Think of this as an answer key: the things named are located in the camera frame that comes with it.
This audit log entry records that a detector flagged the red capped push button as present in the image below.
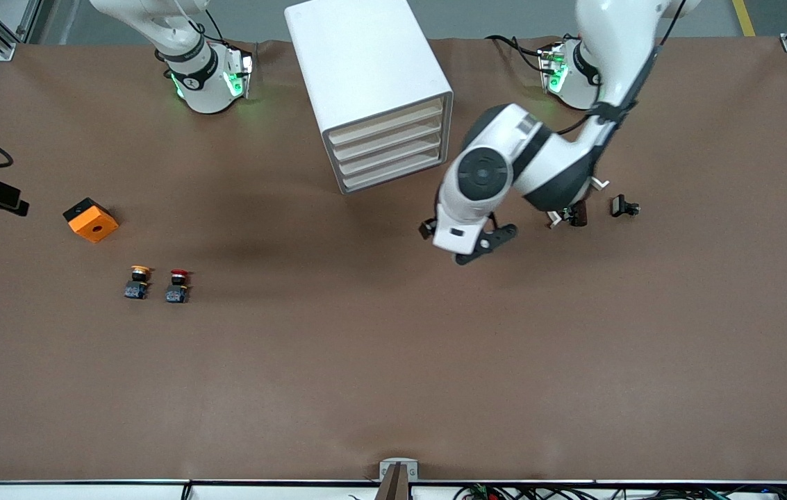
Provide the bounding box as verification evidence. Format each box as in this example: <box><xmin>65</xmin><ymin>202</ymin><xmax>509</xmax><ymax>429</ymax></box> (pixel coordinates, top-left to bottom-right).
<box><xmin>165</xmin><ymin>269</ymin><xmax>192</xmax><ymax>304</ymax></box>

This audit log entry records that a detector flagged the orange black button box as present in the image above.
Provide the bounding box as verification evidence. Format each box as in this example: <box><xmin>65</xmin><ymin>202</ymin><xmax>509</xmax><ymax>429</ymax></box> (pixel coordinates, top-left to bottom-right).
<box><xmin>63</xmin><ymin>197</ymin><xmax>119</xmax><ymax>244</ymax></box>

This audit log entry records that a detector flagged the yellow capped push button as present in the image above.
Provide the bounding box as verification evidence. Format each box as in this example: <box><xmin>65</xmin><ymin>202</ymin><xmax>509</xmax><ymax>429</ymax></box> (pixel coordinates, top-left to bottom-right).
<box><xmin>124</xmin><ymin>265</ymin><xmax>154</xmax><ymax>301</ymax></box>

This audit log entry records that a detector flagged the brown table cover sheet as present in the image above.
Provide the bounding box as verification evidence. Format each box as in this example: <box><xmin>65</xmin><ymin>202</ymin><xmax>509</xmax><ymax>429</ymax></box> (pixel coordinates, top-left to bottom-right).
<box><xmin>0</xmin><ymin>36</ymin><xmax>787</xmax><ymax>483</ymax></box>

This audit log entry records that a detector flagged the white curved plastic part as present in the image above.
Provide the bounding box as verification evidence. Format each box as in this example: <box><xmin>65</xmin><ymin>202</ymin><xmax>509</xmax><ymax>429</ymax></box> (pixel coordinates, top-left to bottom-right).
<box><xmin>547</xmin><ymin>177</ymin><xmax>609</xmax><ymax>230</ymax></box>

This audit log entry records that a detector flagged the black base cable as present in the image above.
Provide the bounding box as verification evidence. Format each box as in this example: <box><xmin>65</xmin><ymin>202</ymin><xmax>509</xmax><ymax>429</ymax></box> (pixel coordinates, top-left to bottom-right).
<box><xmin>486</xmin><ymin>33</ymin><xmax>554</xmax><ymax>74</ymax></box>

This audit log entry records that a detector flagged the grey metal camera bracket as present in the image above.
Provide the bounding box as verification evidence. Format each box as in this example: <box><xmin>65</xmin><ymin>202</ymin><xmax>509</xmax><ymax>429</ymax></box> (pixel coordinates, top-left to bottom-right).
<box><xmin>379</xmin><ymin>458</ymin><xmax>419</xmax><ymax>500</ymax></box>

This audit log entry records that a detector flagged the black cable bundle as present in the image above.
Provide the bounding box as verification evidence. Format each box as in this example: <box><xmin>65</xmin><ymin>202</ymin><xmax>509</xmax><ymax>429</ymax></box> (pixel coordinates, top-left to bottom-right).
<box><xmin>452</xmin><ymin>484</ymin><xmax>787</xmax><ymax>500</ymax></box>

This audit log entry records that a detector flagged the white table edge rail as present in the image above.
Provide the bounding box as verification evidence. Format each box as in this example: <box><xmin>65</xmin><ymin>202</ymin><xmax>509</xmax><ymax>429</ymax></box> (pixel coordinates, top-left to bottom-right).
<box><xmin>0</xmin><ymin>479</ymin><xmax>787</xmax><ymax>500</ymax></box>

